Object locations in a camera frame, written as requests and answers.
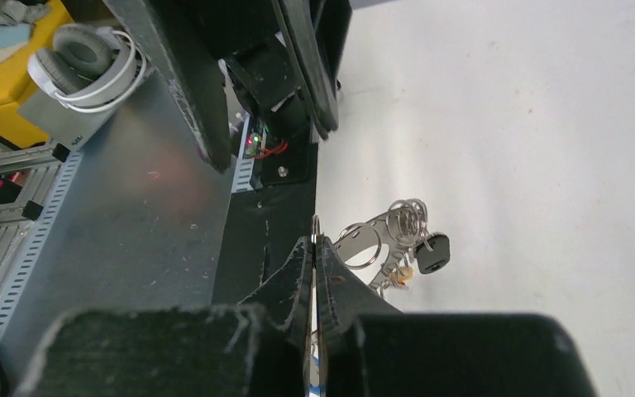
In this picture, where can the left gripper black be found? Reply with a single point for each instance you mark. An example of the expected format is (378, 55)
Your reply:
(275, 53)

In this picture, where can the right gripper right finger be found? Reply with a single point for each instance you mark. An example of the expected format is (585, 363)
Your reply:
(367, 347)

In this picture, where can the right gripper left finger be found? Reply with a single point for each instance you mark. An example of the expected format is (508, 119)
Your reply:
(257, 347)

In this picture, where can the yellow tag key on disc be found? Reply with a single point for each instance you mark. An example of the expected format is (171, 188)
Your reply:
(402, 275)

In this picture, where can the black head key on disc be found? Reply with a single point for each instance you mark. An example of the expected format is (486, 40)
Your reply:
(433, 253)

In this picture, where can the left electronics board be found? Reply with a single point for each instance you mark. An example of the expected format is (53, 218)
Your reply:
(260, 143)

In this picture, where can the white headphones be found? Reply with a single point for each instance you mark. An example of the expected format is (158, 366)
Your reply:
(88, 69)

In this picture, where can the yellow box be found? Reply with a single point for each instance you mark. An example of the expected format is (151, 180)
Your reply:
(16, 85)

